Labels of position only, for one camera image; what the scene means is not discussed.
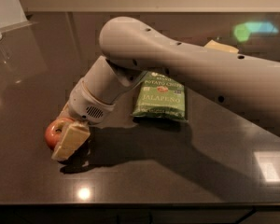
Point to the white gripper with vent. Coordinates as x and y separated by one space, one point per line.
85 104

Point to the green jalapeno chips bag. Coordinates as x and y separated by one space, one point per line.
161 97

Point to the red apple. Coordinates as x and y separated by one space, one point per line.
54 130

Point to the yellow sponge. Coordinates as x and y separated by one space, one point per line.
212 44

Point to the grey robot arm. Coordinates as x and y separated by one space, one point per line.
130 49

